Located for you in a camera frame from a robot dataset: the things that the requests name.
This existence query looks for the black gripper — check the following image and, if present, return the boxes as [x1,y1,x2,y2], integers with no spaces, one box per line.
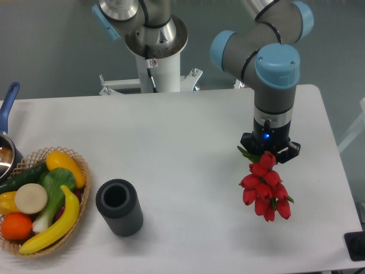
[240,120,301,164]

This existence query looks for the red tulip bouquet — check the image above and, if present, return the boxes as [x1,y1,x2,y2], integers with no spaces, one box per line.
[238,147,294,222]

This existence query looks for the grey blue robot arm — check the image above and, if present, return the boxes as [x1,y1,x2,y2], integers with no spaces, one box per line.
[92,1,314,163]

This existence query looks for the black device at edge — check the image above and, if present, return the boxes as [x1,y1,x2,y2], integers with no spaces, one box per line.
[344,231,364,261]

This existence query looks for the dark grey ribbed vase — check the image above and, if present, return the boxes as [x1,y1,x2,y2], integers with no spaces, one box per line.
[95,179,144,237]

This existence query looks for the yellow banana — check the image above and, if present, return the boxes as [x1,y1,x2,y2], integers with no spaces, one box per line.
[19,185,80,255]

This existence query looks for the green bok choy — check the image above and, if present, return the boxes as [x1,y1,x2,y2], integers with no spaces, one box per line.
[33,168,75,234]

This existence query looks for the woven wicker basket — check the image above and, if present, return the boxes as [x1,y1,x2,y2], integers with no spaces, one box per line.
[1,147,91,257]

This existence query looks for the green cucumber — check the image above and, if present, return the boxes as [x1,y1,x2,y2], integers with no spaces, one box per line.
[1,162,48,194]

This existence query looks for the beige round bun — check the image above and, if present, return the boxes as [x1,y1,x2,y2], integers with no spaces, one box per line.
[14,183,48,214]

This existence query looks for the orange fruit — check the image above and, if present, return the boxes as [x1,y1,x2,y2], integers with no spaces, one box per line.
[1,213,33,240]

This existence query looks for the yellow bell pepper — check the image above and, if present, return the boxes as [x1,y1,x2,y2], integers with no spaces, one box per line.
[0,191,20,216]

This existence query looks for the white frame at right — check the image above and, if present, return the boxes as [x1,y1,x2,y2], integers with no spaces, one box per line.
[337,98,364,154]

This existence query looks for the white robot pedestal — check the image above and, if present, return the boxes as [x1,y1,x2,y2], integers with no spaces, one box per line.
[98,14,204,96]

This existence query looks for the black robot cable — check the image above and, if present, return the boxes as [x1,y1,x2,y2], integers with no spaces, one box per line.
[137,0,159,94]

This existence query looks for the blue handled saucepan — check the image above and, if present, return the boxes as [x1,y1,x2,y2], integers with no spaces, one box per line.
[1,82,23,183]

